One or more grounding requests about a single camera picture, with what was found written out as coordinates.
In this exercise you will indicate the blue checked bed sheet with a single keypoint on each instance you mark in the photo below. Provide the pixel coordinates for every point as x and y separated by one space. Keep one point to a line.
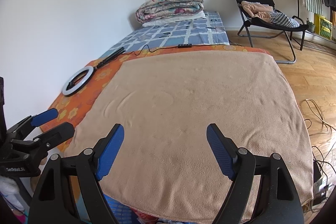
207 30

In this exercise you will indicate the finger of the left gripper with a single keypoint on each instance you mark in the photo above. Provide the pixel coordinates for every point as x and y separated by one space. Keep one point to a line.
39 118
53 135

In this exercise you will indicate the gloved left hand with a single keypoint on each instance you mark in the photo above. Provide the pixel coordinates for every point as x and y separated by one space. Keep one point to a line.
9 189

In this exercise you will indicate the beige fleece blanket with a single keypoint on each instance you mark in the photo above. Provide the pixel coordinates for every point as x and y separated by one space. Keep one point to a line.
165 166

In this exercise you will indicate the white ring light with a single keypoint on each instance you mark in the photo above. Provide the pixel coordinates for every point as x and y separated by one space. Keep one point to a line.
77 81

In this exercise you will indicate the blue plastic basket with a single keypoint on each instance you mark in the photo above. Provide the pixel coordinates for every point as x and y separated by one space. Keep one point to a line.
124 214

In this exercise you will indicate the folded floral quilt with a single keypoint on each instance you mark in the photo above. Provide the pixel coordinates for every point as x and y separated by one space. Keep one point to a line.
163 9

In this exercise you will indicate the black folding chair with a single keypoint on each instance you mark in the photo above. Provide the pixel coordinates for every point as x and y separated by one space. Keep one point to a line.
288 32

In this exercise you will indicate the peach clothing on chair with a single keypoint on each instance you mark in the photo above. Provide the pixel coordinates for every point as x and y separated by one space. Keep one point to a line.
257 10

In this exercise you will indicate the striped garment on chair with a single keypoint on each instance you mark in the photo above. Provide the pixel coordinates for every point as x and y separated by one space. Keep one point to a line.
282 20

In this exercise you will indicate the orange floral bed sheet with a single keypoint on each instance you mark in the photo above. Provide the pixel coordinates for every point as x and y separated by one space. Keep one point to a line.
84 92

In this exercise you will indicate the black ring light stand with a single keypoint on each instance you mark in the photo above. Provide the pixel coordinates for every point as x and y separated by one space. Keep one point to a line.
110 58

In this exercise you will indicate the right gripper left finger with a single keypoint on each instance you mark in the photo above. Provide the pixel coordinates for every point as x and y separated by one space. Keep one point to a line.
106 150

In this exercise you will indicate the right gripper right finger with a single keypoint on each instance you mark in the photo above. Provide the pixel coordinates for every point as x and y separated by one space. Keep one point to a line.
223 150

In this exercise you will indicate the yellow green crate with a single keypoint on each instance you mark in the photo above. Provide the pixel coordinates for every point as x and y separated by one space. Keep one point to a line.
323 27

